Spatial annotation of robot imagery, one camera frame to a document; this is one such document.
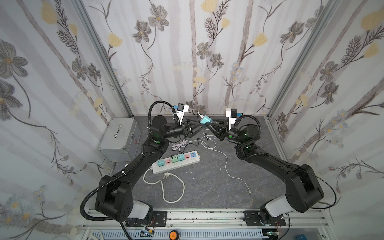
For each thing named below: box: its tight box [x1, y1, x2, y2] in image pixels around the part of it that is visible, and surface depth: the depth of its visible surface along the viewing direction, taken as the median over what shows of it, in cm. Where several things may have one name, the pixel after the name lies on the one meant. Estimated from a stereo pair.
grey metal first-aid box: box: [97, 117, 141, 162], surface depth 90 cm
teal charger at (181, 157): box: [177, 153, 185, 162], surface depth 91 cm
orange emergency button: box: [169, 230, 180, 240], surface depth 64 cm
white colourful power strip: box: [152, 150, 201, 175], surface depth 93 cm
